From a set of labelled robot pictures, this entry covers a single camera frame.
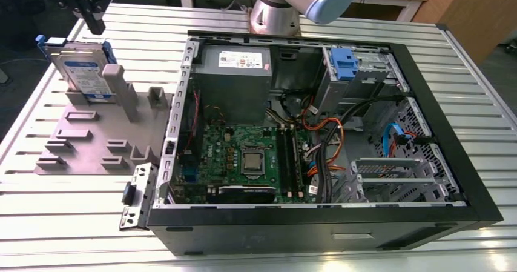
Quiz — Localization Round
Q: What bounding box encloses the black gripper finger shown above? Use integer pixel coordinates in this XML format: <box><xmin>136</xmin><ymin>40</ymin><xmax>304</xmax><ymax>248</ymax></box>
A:
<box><xmin>83</xmin><ymin>0</ymin><xmax>107</xmax><ymax>35</ymax></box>

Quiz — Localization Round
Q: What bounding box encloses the hard disk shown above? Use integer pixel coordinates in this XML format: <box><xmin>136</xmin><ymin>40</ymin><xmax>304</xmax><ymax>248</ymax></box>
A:
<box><xmin>35</xmin><ymin>35</ymin><xmax>119</xmax><ymax>103</ymax></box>

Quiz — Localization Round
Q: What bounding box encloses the grey parts rack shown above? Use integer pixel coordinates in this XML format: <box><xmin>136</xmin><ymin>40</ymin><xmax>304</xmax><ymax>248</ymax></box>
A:
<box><xmin>34</xmin><ymin>64</ymin><xmax>176</xmax><ymax>176</ymax></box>

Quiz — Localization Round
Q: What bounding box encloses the grey power supply unit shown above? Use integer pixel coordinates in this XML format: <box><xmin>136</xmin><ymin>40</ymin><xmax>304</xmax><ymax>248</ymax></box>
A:
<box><xmin>192</xmin><ymin>44</ymin><xmax>272</xmax><ymax>126</ymax></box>

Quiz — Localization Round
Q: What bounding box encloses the green motherboard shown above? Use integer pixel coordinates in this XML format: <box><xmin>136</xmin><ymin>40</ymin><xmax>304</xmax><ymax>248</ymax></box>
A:
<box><xmin>170</xmin><ymin>123</ymin><xmax>320</xmax><ymax>205</ymax></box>

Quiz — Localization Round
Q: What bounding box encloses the silver CPU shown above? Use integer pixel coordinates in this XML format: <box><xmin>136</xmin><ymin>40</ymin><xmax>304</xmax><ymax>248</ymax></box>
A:
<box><xmin>243</xmin><ymin>153</ymin><xmax>266</xmax><ymax>173</ymax></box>

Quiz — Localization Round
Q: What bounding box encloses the blue plastic drive latch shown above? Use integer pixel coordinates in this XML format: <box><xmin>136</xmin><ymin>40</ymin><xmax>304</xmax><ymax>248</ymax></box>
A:
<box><xmin>329</xmin><ymin>48</ymin><xmax>360</xmax><ymax>81</ymax></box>

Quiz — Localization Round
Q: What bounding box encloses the metal drive cage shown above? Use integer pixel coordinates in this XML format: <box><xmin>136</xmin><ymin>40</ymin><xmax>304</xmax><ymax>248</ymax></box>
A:
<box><xmin>315</xmin><ymin>46</ymin><xmax>409</xmax><ymax>115</ymax></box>

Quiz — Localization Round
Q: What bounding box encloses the CPU socket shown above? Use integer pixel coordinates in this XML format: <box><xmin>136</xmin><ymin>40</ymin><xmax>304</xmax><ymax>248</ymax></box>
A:
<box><xmin>239</xmin><ymin>145</ymin><xmax>272</xmax><ymax>181</ymax></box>

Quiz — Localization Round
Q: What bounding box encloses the black RAM slot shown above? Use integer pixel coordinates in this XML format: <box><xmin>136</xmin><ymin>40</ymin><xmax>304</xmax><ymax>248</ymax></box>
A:
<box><xmin>278</xmin><ymin>125</ymin><xmax>295</xmax><ymax>196</ymax></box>
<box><xmin>288</xmin><ymin>125</ymin><xmax>306</xmax><ymax>194</ymax></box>

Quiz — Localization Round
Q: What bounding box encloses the black graphics card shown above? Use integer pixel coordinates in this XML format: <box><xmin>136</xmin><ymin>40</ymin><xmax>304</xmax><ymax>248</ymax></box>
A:
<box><xmin>206</xmin><ymin>184</ymin><xmax>280</xmax><ymax>205</ymax></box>

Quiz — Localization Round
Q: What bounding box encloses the black PC case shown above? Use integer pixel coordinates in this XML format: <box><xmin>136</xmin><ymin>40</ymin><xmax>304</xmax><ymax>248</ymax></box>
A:
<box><xmin>146</xmin><ymin>28</ymin><xmax>505</xmax><ymax>256</ymax></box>

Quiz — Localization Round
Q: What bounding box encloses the brown cabinet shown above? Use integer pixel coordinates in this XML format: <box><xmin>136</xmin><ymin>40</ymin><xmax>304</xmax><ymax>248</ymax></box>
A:
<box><xmin>412</xmin><ymin>0</ymin><xmax>517</xmax><ymax>64</ymax></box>

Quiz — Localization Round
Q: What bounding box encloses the hinged metal slot bracket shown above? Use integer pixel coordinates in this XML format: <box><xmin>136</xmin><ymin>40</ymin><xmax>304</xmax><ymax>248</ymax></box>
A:
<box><xmin>119</xmin><ymin>162</ymin><xmax>159</xmax><ymax>231</ymax></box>

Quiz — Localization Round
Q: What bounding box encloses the blue bracket latch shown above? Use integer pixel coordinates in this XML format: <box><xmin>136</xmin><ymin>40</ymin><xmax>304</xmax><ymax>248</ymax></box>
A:
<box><xmin>123</xmin><ymin>182</ymin><xmax>138</xmax><ymax>205</ymax></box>

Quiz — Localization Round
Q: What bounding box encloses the orange wire bundle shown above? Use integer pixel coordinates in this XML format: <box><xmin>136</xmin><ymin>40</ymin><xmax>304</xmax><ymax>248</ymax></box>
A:
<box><xmin>303</xmin><ymin>117</ymin><xmax>348</xmax><ymax>181</ymax></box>

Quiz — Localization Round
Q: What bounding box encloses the black cable bundle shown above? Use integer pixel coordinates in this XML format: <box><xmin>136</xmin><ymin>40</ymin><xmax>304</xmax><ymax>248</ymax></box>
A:
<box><xmin>315</xmin><ymin>95</ymin><xmax>405</xmax><ymax>203</ymax></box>

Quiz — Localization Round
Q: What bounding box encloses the blue data wire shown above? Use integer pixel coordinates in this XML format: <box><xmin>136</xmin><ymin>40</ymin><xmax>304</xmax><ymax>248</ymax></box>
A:
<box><xmin>381</xmin><ymin>122</ymin><xmax>405</xmax><ymax>158</ymax></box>

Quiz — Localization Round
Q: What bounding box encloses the black plug power wire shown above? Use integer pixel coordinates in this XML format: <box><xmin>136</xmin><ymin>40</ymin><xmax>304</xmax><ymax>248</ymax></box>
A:
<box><xmin>397</xmin><ymin>131</ymin><xmax>436</xmax><ymax>147</ymax></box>

